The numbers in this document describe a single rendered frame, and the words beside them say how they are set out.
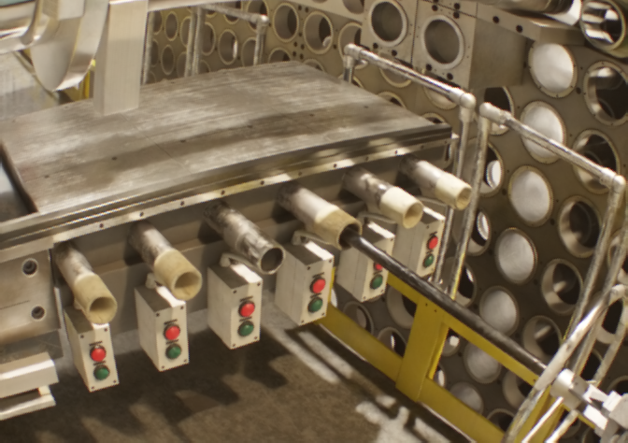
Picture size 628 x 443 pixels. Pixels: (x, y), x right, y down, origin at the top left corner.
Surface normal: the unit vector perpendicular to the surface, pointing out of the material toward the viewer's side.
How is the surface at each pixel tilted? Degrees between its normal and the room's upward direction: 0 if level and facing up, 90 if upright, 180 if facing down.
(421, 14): 90
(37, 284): 90
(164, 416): 0
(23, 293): 90
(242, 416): 0
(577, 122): 90
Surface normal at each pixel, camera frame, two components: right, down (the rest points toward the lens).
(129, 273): 0.61, 0.43
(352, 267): -0.79, 0.22
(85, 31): 0.51, 0.77
